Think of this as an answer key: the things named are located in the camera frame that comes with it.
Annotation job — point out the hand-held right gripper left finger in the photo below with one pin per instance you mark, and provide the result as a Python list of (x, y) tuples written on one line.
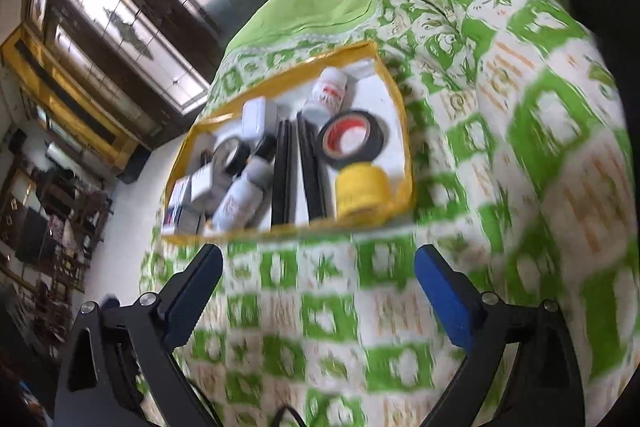
[(195, 292)]

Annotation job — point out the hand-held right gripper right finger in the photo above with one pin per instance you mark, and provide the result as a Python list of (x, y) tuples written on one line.
[(442, 292)]

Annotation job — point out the white and blue medicine box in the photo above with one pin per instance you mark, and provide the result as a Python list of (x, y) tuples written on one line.
[(175, 207)]

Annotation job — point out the white bottle green label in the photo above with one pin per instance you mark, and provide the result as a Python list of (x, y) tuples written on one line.
[(240, 202)]

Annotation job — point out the grey barcode box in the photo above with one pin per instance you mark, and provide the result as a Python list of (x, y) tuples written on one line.
[(205, 189)]

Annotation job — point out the yellow tape roll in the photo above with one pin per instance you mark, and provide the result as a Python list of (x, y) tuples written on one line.
[(360, 197)]

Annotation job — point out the black tape roll white core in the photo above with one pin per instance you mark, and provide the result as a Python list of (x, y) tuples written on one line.
[(240, 152)]

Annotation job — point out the black marker pen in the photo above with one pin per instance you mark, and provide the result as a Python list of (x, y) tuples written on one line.
[(312, 167), (282, 172)]

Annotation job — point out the black tape roll red core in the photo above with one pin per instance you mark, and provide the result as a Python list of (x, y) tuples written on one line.
[(375, 134)]

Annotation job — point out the white USB charger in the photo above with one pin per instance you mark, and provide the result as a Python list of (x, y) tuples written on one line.
[(260, 117)]

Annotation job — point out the white tray with yellow rim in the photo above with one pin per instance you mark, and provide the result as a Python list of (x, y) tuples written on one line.
[(380, 107)]

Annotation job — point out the white bottle red label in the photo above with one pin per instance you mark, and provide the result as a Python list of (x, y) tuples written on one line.
[(327, 94)]

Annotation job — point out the black box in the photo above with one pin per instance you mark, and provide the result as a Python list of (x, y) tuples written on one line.
[(134, 166)]

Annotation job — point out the cluttered wooden shelf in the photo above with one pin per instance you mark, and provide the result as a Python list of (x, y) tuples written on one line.
[(50, 217)]

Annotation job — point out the green printed blanket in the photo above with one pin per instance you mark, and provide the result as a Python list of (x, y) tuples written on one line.
[(500, 107)]

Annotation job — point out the yellow-framed dark panel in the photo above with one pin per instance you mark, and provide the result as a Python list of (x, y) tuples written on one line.
[(50, 77)]

